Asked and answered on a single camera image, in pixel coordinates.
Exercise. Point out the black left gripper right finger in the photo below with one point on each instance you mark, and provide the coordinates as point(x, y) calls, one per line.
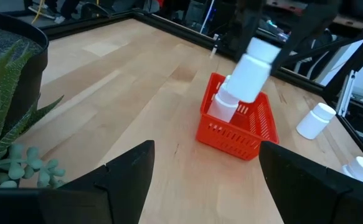
point(309, 199)

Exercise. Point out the large black plant pot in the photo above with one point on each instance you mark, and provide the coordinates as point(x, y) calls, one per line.
point(31, 77)

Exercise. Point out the silver aluminium profile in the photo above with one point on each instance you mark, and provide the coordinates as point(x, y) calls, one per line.
point(346, 93)

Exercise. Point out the pale green trailing bead plant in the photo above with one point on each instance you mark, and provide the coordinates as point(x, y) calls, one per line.
point(16, 171)

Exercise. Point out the person's shoe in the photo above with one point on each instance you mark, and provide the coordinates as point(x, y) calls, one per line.
point(42, 12)

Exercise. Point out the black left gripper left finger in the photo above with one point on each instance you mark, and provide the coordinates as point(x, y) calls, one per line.
point(106, 199)

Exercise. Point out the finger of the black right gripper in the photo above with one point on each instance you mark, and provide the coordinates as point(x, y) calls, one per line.
point(246, 25)
point(305, 28)

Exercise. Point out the red plastic basket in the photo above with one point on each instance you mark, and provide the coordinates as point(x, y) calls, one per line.
point(231, 140)

